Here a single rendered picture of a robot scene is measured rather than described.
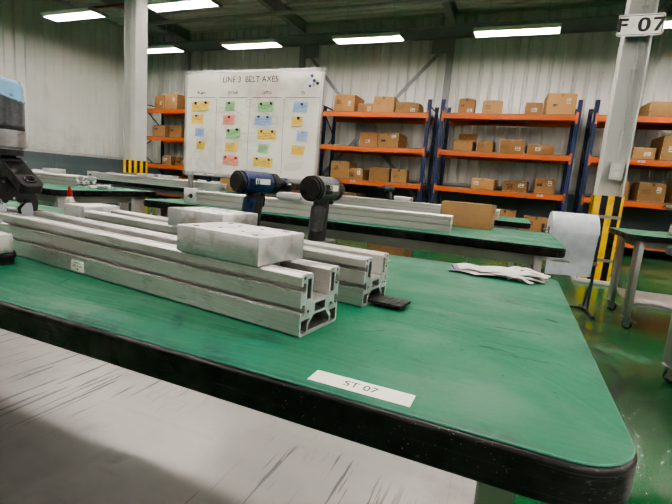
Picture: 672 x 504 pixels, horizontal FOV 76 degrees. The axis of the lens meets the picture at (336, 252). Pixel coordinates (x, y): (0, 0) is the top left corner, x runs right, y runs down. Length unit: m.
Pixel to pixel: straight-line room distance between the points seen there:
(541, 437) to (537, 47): 11.34
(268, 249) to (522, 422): 0.37
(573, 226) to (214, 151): 3.37
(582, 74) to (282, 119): 8.51
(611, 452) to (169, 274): 0.60
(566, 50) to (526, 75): 0.91
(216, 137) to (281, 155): 0.75
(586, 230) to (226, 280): 3.85
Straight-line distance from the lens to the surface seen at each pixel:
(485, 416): 0.46
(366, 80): 12.18
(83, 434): 1.52
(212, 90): 4.58
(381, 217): 2.36
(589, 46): 11.69
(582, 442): 0.46
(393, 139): 10.67
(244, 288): 0.62
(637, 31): 6.62
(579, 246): 4.30
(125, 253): 0.81
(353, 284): 0.75
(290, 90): 4.11
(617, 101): 6.56
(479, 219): 2.72
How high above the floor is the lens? 0.99
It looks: 9 degrees down
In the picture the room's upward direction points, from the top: 5 degrees clockwise
